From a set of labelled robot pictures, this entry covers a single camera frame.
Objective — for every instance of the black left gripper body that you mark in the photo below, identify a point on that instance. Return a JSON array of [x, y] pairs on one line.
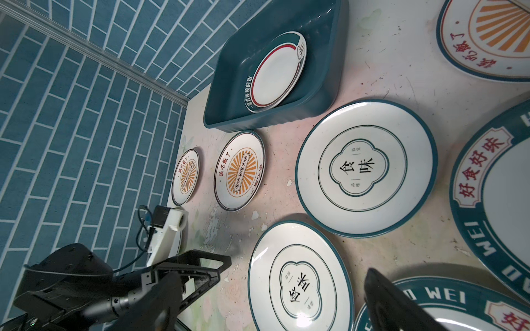
[[73, 289]]

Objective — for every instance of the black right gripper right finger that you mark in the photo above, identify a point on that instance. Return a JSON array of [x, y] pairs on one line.
[[393, 306]]

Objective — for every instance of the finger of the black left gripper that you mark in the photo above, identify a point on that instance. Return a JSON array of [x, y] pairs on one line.
[[193, 287], [194, 263]]

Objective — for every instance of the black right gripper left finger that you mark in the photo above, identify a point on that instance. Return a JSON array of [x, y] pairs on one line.
[[157, 310]]

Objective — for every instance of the green rim text plate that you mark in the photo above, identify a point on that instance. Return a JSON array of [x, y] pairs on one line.
[[489, 197], [452, 304]]

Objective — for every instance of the white clover emblem plate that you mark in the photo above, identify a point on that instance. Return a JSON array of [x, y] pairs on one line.
[[298, 281]]

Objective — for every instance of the red ring green rim plate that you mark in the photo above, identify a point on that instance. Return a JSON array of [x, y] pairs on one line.
[[275, 72]]

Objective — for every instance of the teal plastic bin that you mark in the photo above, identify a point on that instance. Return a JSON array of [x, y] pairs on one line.
[[324, 25]]

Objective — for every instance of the left orange sunburst plate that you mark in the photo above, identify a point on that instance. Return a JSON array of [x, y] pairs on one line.
[[185, 177]]

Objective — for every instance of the orange sunburst plate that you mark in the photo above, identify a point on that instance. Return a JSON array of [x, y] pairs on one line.
[[486, 39], [185, 177], [239, 171]]

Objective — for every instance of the middle orange sunburst plate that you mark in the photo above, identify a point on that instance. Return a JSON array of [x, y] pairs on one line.
[[239, 171]]

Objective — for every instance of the right orange sunburst plate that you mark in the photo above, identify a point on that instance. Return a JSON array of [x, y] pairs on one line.
[[486, 39]]

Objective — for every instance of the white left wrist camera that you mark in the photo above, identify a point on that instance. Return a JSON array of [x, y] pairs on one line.
[[169, 224]]

